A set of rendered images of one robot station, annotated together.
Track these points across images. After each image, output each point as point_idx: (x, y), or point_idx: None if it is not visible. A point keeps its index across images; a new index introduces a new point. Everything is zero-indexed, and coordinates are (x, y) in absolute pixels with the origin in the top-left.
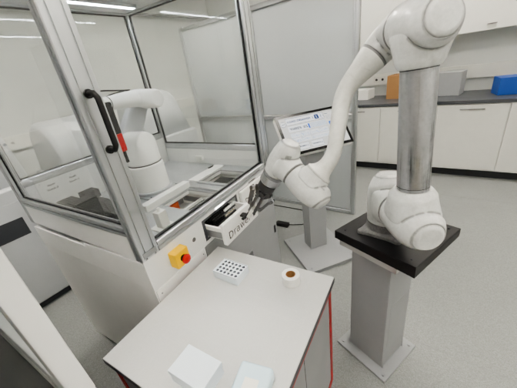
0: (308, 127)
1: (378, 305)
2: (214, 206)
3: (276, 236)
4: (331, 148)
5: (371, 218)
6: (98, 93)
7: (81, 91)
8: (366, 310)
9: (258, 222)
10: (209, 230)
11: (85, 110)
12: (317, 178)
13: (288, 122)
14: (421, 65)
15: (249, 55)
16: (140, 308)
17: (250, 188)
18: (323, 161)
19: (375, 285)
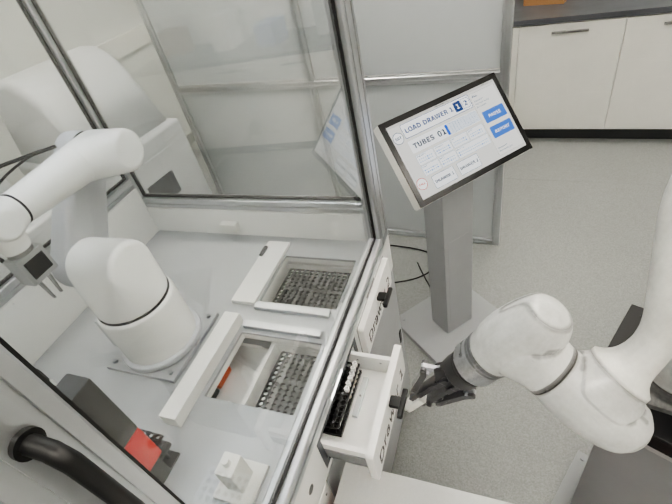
0: (447, 134)
1: (649, 498)
2: (330, 397)
3: (402, 345)
4: (665, 332)
5: (668, 383)
6: (55, 411)
7: (0, 457)
8: (617, 496)
9: (382, 350)
10: (333, 451)
11: (32, 497)
12: (635, 403)
13: (406, 129)
14: None
15: (345, 19)
16: None
17: (422, 373)
18: (643, 358)
19: (652, 475)
